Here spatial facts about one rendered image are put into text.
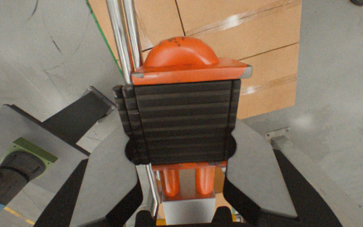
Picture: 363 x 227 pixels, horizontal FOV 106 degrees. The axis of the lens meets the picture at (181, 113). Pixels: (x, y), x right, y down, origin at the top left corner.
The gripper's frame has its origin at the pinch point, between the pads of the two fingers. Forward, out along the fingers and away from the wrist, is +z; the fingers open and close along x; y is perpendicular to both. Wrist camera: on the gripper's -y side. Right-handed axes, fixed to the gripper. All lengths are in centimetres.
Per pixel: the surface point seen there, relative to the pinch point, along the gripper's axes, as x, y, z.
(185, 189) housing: 0.3, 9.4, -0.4
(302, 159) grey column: 120, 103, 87
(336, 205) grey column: 112, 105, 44
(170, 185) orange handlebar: -1.4, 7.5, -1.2
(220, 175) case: 21, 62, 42
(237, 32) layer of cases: 32, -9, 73
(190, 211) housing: 0.7, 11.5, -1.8
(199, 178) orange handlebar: 1.8, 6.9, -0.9
